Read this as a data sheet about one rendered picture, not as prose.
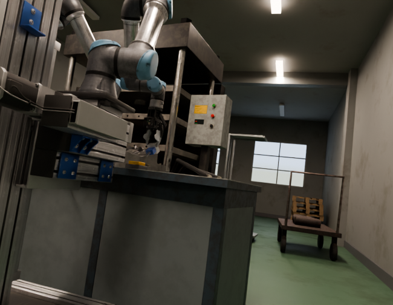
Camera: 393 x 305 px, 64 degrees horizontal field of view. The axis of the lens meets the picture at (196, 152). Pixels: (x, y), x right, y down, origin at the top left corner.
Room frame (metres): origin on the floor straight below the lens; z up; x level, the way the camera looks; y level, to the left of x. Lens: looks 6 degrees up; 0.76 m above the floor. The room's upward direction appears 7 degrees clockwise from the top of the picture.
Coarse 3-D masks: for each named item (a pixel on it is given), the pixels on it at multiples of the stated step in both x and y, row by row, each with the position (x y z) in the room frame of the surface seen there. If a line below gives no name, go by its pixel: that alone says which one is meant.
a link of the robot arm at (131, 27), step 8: (128, 0) 1.36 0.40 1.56; (136, 0) 1.35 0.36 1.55; (128, 8) 1.38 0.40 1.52; (136, 8) 1.37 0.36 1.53; (128, 16) 1.40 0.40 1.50; (136, 16) 1.41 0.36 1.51; (128, 24) 1.43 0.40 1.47; (136, 24) 1.44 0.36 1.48; (128, 32) 1.45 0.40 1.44; (136, 32) 1.46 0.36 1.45; (128, 40) 1.47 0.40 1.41; (120, 80) 1.60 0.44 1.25; (128, 80) 1.58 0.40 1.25; (136, 80) 1.58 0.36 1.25; (128, 88) 1.61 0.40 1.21; (136, 88) 1.60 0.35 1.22
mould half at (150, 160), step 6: (132, 150) 1.96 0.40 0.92; (126, 156) 1.69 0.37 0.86; (132, 156) 1.74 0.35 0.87; (138, 156) 1.80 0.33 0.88; (144, 156) 1.85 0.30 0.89; (150, 156) 1.91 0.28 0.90; (156, 156) 1.97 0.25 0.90; (126, 162) 1.70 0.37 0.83; (144, 162) 1.86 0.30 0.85; (150, 162) 1.92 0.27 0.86; (156, 162) 1.98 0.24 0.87; (150, 168) 1.92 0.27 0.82; (156, 168) 1.99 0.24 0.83; (162, 168) 2.06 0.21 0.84
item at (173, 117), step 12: (180, 48) 2.38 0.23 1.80; (72, 60) 2.85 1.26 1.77; (180, 60) 2.37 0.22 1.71; (72, 72) 2.86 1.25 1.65; (180, 72) 2.38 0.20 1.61; (180, 84) 2.39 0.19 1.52; (168, 132) 2.38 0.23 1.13; (168, 144) 2.38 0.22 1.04; (168, 156) 2.38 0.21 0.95; (168, 168) 2.38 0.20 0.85
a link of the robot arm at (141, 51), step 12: (144, 0) 1.35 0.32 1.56; (156, 0) 1.32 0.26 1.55; (168, 0) 1.34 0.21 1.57; (144, 12) 1.35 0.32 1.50; (156, 12) 1.30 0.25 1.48; (168, 12) 1.37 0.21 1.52; (144, 24) 1.26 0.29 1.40; (156, 24) 1.28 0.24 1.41; (144, 36) 1.22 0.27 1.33; (156, 36) 1.27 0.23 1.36; (120, 48) 1.16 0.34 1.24; (132, 48) 1.16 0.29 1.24; (144, 48) 1.17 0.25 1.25; (120, 60) 1.14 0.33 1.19; (132, 60) 1.14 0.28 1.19; (144, 60) 1.14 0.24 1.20; (156, 60) 1.20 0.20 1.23; (120, 72) 1.17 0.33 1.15; (132, 72) 1.16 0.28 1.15; (144, 72) 1.16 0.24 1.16
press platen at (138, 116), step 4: (124, 116) 2.64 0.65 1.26; (128, 116) 2.63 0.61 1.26; (132, 116) 2.61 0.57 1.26; (136, 116) 2.59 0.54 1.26; (140, 116) 2.58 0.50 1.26; (144, 116) 2.56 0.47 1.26; (164, 116) 2.48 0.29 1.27; (168, 116) 2.47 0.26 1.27; (168, 120) 2.48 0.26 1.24; (180, 120) 2.58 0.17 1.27; (180, 124) 2.59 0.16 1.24; (184, 124) 2.66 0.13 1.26
